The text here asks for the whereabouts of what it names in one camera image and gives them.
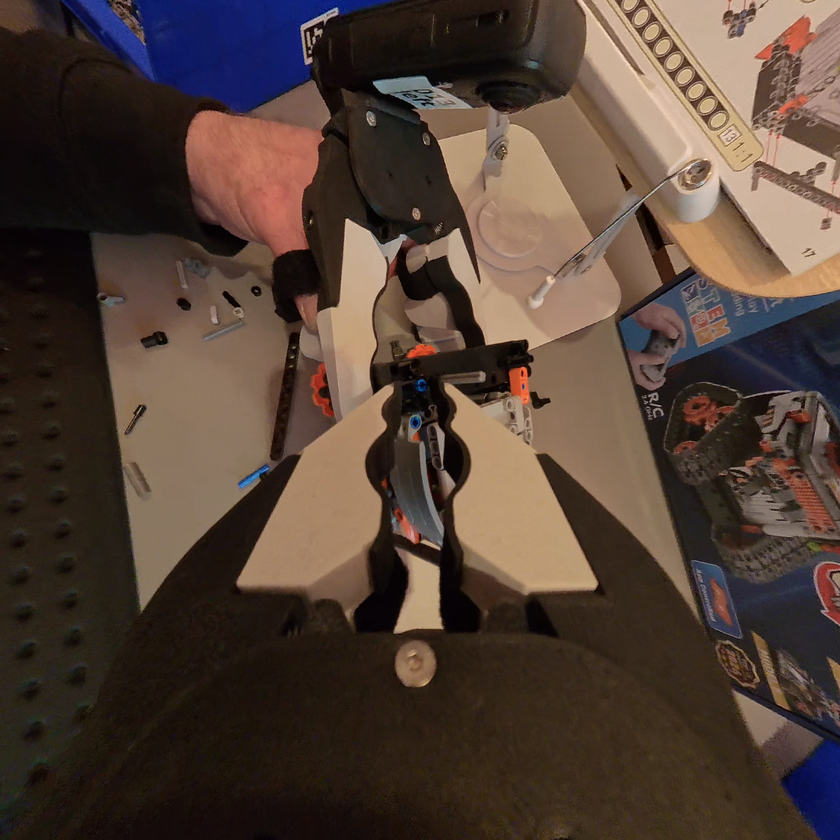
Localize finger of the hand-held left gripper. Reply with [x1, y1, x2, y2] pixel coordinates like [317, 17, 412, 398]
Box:
[317, 218, 396, 422]
[399, 225, 488, 350]

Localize printed robot kit box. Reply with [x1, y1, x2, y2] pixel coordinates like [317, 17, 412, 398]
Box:
[617, 266, 840, 742]

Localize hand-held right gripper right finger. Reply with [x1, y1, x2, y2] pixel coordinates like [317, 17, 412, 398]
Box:
[440, 382, 599, 618]

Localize wooden book holder board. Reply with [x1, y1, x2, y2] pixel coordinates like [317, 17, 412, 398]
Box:
[577, 0, 840, 299]

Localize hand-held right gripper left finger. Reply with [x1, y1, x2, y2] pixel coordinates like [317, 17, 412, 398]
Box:
[236, 382, 408, 618]

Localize printed instruction booklet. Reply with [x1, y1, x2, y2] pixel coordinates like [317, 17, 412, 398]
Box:
[607, 0, 840, 277]

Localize blue bin with white label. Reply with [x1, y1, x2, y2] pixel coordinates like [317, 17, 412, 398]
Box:
[62, 0, 342, 112]

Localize black long holed beam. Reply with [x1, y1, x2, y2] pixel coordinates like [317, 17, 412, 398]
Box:
[270, 331, 301, 460]

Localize building block robot vehicle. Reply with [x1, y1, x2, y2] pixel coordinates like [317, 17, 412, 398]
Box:
[308, 338, 551, 549]

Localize person's left forearm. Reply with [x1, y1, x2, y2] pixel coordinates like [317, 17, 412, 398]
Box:
[0, 29, 247, 257]

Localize dark perforated pad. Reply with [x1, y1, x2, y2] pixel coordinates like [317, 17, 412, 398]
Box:
[0, 230, 142, 828]

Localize white knob rod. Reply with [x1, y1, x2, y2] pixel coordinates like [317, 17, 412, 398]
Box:
[527, 161, 713, 309]

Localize person's left hand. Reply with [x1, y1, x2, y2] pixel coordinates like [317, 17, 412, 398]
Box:
[187, 112, 326, 327]

